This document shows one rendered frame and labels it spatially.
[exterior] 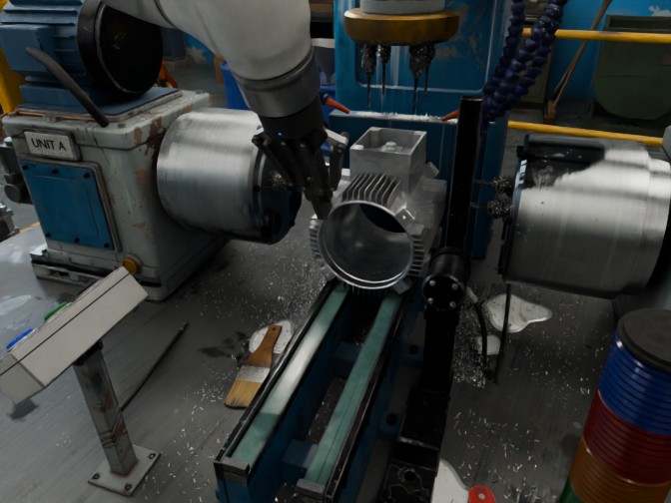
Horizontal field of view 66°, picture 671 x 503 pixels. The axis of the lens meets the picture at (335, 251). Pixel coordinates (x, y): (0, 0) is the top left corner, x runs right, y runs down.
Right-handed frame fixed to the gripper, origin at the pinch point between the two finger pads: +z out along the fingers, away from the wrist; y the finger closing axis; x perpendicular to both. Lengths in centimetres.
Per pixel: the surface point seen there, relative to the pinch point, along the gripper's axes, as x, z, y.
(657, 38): -192, 119, -82
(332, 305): 9.9, 15.7, -1.6
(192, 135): -11.5, 2.4, 28.2
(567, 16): -444, 290, -60
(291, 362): 22.3, 8.5, -0.5
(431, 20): -24.9, -11.6, -11.9
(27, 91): -15, -2, 64
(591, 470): 32, -19, -34
